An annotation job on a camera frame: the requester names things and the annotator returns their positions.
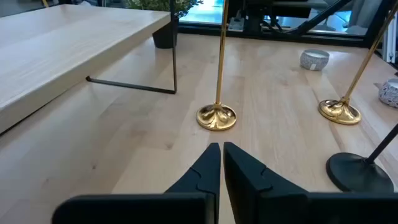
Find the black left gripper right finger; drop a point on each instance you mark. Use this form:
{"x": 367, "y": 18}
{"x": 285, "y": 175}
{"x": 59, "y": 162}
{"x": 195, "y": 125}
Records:
{"x": 248, "y": 186}

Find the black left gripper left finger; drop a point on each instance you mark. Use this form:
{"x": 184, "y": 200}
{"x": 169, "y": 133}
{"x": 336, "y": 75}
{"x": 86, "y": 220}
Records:
{"x": 199, "y": 186}

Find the tall gold candlestick holder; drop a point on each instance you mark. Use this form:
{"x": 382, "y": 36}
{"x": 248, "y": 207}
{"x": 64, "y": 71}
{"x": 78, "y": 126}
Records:
{"x": 339, "y": 112}
{"x": 216, "y": 116}

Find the tall black candlestick holder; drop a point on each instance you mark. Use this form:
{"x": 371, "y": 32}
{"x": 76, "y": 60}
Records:
{"x": 357, "y": 174}

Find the grey speckled candle tin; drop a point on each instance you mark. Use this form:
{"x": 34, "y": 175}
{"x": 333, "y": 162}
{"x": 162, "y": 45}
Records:
{"x": 314, "y": 60}

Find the terrazzo pattern candle tin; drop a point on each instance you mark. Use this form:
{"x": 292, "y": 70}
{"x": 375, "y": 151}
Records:
{"x": 390, "y": 93}

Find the green plant in black pot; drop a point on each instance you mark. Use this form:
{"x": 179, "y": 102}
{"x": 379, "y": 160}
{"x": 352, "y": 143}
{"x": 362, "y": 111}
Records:
{"x": 161, "y": 35}

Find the light wooden shelf riser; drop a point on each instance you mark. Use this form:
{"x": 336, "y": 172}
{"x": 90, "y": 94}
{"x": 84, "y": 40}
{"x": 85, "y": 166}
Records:
{"x": 62, "y": 46}

